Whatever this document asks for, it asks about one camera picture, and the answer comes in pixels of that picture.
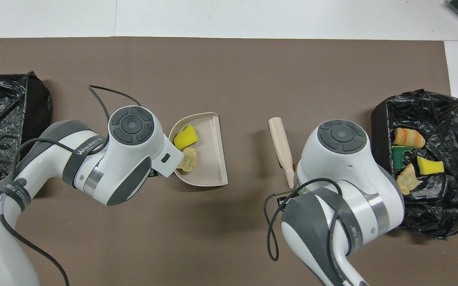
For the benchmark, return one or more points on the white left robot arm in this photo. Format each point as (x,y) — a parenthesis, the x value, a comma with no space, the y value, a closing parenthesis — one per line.
(125,159)

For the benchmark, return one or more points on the pale yellow toy chip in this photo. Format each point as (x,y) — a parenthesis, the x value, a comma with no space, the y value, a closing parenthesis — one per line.
(188,159)

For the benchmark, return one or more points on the small yellow sponge piece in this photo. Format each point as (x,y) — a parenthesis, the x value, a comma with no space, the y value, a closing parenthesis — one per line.
(429,166)

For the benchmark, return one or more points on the yellow sponge with green back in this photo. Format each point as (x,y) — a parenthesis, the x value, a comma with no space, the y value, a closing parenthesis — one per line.
(400,156)

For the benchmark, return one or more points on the beige plastic dustpan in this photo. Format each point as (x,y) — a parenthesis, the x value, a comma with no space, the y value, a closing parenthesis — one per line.
(211,159)

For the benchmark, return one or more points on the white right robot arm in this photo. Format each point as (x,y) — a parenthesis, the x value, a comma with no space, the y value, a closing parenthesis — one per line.
(344,167)

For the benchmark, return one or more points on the yellow sponge chunk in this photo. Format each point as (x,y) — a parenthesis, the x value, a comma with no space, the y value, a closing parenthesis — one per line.
(185,137)

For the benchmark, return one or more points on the brown table mat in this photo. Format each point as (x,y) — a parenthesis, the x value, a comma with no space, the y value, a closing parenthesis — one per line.
(213,71)

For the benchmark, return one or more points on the beige hand brush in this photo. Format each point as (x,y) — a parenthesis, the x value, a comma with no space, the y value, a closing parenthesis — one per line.
(280,143)

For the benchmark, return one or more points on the pale toy bread piece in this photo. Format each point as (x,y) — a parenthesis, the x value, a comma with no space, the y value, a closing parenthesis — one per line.
(408,180)

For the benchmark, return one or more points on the orange striped toy croissant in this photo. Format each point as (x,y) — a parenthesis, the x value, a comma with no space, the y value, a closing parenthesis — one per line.
(408,138)

